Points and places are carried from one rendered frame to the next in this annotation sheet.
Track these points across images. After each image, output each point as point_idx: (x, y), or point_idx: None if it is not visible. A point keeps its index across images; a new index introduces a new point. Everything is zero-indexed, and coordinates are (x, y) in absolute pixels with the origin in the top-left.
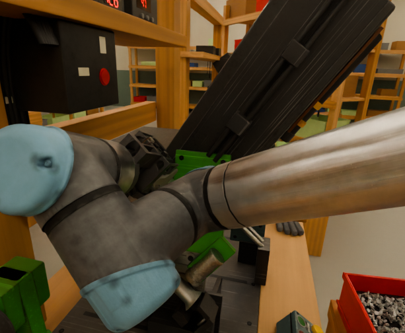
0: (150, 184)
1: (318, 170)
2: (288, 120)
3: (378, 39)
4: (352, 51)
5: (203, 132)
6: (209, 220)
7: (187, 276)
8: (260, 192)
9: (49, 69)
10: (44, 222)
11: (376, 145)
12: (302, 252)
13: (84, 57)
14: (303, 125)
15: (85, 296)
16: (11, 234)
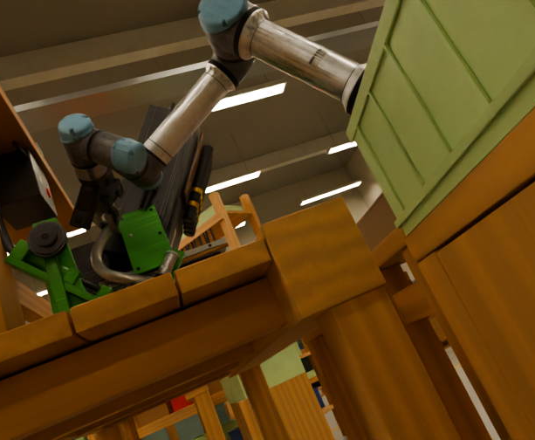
0: (112, 193)
1: (175, 111)
2: (178, 175)
3: (210, 147)
4: (191, 136)
5: (130, 201)
6: (150, 155)
7: (157, 271)
8: (163, 129)
9: (23, 174)
10: (89, 137)
11: (185, 97)
12: None
13: (38, 173)
14: (197, 204)
15: (113, 152)
16: (9, 277)
